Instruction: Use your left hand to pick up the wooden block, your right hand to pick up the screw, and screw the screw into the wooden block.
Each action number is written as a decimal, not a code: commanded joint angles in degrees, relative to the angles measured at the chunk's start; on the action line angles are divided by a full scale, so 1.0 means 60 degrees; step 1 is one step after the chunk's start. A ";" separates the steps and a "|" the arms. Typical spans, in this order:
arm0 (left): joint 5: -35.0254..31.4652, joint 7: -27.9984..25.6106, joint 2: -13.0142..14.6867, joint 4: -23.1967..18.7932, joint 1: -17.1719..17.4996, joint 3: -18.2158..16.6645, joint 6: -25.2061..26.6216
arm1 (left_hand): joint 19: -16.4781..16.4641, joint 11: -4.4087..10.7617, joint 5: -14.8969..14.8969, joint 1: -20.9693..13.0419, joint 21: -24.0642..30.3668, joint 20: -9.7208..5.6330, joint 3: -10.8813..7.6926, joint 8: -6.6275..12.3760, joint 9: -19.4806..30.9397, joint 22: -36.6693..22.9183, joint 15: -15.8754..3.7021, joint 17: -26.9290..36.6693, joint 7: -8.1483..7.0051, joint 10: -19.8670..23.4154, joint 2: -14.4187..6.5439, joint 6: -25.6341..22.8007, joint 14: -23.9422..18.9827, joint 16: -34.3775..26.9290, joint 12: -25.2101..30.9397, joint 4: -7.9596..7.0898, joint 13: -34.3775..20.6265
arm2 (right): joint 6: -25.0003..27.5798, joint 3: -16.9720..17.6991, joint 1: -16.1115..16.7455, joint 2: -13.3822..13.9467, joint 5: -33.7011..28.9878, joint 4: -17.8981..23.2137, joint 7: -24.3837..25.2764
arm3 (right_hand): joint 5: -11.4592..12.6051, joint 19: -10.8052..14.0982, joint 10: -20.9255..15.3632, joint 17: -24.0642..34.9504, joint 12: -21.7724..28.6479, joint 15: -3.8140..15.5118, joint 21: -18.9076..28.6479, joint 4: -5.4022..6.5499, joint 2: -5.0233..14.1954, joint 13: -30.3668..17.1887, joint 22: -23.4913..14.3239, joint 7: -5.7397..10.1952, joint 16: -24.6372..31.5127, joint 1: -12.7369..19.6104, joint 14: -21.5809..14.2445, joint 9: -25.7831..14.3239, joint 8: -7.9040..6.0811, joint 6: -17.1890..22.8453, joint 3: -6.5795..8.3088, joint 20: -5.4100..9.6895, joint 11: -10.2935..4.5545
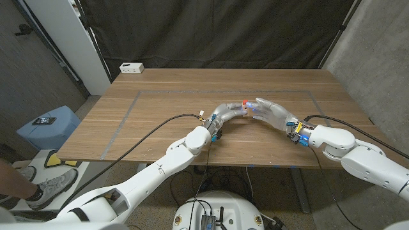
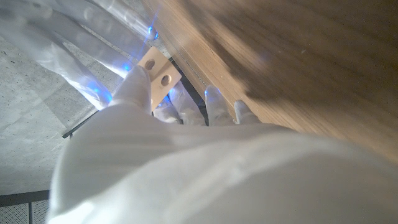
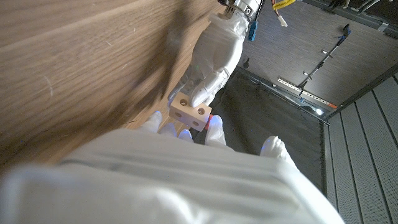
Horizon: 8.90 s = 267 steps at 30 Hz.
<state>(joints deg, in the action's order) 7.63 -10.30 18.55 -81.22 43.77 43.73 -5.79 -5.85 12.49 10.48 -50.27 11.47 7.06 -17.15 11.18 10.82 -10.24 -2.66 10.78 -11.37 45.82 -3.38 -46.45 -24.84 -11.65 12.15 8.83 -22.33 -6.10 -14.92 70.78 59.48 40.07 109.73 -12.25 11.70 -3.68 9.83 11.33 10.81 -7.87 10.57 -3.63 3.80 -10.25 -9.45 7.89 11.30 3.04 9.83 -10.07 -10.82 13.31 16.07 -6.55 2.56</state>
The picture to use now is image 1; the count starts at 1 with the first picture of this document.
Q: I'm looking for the blue stool with phone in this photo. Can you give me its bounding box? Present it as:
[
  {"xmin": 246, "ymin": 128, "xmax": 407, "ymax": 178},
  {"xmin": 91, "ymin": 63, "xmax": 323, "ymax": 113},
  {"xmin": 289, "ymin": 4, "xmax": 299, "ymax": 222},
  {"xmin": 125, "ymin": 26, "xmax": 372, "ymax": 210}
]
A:
[{"xmin": 15, "ymin": 105, "xmax": 82, "ymax": 151}]

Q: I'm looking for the yellow black floor pedal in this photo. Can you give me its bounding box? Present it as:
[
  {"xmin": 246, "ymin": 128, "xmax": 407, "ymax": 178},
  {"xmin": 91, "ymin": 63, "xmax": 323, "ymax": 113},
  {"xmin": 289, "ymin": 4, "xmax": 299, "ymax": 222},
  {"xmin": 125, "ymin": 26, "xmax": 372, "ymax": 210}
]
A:
[{"xmin": 43, "ymin": 149, "xmax": 82, "ymax": 169}]

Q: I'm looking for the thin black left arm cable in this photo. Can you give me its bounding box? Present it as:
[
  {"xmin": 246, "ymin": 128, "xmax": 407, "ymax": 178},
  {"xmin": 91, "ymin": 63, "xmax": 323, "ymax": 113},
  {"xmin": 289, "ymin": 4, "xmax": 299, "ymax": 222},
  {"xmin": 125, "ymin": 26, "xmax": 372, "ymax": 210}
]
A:
[{"xmin": 188, "ymin": 139, "xmax": 213, "ymax": 230}]

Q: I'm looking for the black backdrop curtain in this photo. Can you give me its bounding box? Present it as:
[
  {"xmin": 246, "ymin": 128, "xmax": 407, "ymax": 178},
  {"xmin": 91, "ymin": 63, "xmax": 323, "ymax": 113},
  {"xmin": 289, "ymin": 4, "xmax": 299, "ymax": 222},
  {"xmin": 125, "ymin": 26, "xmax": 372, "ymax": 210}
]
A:
[{"xmin": 78, "ymin": 0, "xmax": 364, "ymax": 81}]

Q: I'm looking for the black door handle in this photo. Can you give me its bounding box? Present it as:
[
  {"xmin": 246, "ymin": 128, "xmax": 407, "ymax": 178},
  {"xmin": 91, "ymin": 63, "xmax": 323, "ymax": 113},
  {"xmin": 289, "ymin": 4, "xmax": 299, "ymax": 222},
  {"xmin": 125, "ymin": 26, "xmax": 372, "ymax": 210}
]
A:
[{"xmin": 14, "ymin": 24, "xmax": 35, "ymax": 36}]

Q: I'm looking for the black smartphone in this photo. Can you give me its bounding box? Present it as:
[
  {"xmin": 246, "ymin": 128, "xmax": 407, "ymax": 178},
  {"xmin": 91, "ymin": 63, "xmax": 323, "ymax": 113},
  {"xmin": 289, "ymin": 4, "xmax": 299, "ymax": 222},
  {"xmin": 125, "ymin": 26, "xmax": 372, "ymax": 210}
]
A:
[{"xmin": 31, "ymin": 116, "xmax": 58, "ymax": 126}]

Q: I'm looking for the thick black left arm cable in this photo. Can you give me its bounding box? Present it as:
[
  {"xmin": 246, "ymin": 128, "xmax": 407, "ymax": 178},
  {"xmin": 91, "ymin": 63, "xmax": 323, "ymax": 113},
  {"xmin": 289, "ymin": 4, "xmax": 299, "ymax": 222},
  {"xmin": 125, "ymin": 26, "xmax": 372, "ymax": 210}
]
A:
[{"xmin": 59, "ymin": 114, "xmax": 203, "ymax": 211}]

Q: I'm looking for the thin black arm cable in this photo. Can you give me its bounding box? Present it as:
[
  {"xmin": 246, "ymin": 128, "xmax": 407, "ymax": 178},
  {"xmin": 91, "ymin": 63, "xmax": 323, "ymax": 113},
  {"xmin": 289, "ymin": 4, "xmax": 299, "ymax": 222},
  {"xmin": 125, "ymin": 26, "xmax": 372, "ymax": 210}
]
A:
[
  {"xmin": 308, "ymin": 145, "xmax": 365, "ymax": 230},
  {"xmin": 188, "ymin": 139, "xmax": 213, "ymax": 230}
]

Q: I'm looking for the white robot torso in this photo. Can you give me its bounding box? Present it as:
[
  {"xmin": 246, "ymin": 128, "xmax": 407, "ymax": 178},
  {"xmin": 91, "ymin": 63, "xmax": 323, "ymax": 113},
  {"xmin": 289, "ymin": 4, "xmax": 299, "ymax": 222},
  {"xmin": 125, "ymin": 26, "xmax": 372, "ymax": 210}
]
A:
[{"xmin": 172, "ymin": 190, "xmax": 265, "ymax": 230}]

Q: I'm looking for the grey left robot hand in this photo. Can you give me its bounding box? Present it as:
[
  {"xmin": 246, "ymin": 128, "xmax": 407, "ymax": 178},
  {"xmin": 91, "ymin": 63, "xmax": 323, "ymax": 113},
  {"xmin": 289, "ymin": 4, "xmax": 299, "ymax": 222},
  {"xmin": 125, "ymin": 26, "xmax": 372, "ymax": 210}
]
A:
[{"xmin": 206, "ymin": 102, "xmax": 249, "ymax": 134}]

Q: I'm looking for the black floor cable tangle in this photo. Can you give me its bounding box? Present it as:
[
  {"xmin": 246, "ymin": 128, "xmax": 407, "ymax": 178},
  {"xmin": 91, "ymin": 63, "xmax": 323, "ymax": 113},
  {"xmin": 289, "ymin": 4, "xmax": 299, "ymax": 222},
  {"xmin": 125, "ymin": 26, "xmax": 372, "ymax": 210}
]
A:
[{"xmin": 169, "ymin": 164, "xmax": 253, "ymax": 208}]

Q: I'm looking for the grey black sneaker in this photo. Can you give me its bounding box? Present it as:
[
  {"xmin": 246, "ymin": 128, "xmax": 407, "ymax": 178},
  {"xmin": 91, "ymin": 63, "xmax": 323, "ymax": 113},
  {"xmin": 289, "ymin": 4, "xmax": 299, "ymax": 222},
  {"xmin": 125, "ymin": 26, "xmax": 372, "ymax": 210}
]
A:
[
  {"xmin": 17, "ymin": 165, "xmax": 38, "ymax": 183},
  {"xmin": 25, "ymin": 168, "xmax": 79, "ymax": 211}
]

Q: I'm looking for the grey table leg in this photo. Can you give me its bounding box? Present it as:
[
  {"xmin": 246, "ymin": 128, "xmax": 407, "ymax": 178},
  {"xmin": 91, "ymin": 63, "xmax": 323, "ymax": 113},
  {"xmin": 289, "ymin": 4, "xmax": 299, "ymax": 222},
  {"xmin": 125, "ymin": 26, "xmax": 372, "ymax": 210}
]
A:
[{"xmin": 289, "ymin": 167, "xmax": 311, "ymax": 214}]

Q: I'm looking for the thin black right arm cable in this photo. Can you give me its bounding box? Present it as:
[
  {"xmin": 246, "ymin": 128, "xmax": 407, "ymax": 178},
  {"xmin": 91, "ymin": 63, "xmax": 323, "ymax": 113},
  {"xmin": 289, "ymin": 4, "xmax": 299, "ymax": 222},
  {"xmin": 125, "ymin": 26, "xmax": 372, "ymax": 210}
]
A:
[{"xmin": 308, "ymin": 145, "xmax": 365, "ymax": 230}]

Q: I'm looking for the white floor platform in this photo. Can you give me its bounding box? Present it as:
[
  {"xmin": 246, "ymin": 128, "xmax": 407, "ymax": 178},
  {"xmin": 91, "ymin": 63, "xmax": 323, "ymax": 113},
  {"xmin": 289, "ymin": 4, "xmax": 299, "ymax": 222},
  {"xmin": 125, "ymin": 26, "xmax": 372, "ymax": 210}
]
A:
[{"xmin": 11, "ymin": 149, "xmax": 112, "ymax": 213}]

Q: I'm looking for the white power strip box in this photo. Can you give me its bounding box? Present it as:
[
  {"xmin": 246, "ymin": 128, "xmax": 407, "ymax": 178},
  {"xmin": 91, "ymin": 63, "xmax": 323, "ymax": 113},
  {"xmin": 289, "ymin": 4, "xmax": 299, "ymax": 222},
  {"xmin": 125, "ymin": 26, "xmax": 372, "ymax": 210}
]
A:
[{"xmin": 119, "ymin": 62, "xmax": 145, "ymax": 75}]

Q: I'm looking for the grey module on torso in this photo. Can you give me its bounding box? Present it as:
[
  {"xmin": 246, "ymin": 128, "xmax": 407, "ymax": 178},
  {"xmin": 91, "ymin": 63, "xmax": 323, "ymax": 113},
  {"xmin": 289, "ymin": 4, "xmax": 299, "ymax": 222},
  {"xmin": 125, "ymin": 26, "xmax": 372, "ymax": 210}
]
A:
[{"xmin": 200, "ymin": 214, "xmax": 217, "ymax": 230}]

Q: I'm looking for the person's bare leg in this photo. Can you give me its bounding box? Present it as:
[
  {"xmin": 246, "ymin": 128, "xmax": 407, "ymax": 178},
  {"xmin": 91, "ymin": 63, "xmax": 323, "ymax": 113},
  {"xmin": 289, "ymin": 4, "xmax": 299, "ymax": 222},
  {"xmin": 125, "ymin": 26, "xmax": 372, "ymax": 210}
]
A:
[{"xmin": 0, "ymin": 158, "xmax": 36, "ymax": 201}]

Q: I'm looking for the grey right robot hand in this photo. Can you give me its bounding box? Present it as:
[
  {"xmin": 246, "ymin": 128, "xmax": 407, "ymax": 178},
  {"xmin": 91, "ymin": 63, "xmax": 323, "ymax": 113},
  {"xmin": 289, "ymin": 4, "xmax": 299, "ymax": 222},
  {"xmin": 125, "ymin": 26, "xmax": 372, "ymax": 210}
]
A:
[{"xmin": 245, "ymin": 97, "xmax": 316, "ymax": 137}]

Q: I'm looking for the black backdrop stand pole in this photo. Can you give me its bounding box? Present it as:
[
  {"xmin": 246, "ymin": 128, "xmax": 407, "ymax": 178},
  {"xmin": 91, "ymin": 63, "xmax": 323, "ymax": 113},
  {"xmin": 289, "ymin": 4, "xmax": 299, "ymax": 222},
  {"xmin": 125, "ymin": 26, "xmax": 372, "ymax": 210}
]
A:
[
  {"xmin": 319, "ymin": 0, "xmax": 364, "ymax": 70},
  {"xmin": 73, "ymin": 0, "xmax": 112, "ymax": 83}
]

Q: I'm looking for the white pillar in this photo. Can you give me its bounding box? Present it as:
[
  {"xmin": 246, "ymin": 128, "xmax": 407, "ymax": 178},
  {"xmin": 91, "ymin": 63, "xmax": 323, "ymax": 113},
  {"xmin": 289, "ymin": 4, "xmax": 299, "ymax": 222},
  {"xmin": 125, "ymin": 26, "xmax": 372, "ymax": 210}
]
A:
[{"xmin": 24, "ymin": 0, "xmax": 111, "ymax": 96}]

